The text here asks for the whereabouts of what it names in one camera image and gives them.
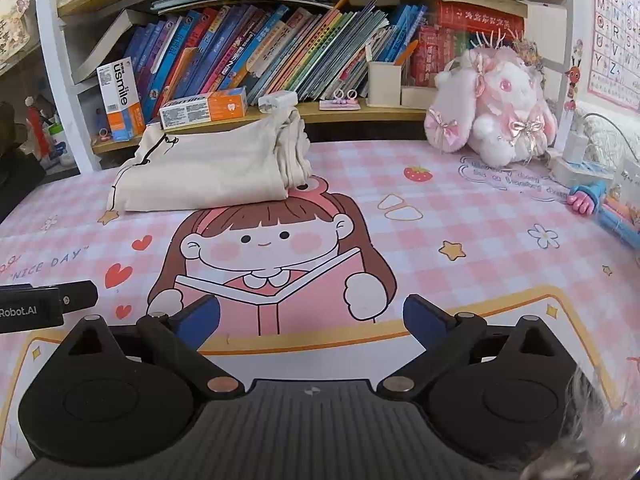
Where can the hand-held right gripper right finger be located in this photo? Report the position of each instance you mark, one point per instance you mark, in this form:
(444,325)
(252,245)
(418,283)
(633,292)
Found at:
(425,317)

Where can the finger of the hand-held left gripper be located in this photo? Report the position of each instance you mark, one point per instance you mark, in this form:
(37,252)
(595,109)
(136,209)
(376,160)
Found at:
(77,296)

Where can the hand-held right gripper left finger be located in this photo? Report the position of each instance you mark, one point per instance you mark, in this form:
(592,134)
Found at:
(200,317)

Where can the cream t-shirt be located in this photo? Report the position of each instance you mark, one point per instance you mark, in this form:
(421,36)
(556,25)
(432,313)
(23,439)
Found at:
(210,170)

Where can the pink checked cartoon desk mat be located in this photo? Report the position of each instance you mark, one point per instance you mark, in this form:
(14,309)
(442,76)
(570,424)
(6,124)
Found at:
(450,220)

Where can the black box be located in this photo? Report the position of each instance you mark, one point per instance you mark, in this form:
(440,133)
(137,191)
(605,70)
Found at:
(20,185)

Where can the olive green bag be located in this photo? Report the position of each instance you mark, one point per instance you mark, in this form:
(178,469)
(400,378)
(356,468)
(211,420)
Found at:
(11,130)

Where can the tall white and orange box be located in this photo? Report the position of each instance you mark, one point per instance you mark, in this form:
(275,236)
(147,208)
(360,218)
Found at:
(120,100)

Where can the pink hand toy stick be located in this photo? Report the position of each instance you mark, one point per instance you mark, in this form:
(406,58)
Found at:
(587,199)

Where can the grey fuzzy cloth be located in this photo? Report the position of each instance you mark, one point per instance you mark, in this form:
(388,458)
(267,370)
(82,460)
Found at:
(595,435)

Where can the long white and orange box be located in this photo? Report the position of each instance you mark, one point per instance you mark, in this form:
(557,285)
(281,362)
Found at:
(205,107)

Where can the white and wooden bookshelf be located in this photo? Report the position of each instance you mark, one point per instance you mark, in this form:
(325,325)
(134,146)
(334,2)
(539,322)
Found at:
(55,85)

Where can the white power strip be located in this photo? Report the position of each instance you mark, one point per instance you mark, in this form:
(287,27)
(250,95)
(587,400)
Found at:
(580,170)

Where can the low cream box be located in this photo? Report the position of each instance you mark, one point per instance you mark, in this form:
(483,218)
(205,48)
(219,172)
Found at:
(416,96)

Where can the pink plush rabbit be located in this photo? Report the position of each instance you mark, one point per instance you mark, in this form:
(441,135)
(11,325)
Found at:
(500,105)

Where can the small white charger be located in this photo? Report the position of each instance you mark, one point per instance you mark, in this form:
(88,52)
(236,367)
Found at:
(277,101)

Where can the beige pen holder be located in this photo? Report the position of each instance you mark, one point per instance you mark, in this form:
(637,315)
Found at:
(384,85)

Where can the thick leaning paperback book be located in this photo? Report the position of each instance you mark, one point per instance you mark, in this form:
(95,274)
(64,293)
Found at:
(107,45)

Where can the row of colourful books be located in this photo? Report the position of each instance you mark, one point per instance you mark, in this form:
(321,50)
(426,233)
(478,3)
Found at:
(300,50)

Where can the thick lying book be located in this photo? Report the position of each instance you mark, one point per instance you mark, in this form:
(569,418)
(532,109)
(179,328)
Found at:
(470,0)

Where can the alphabet wall poster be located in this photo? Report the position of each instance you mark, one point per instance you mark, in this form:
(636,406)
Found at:
(615,25)

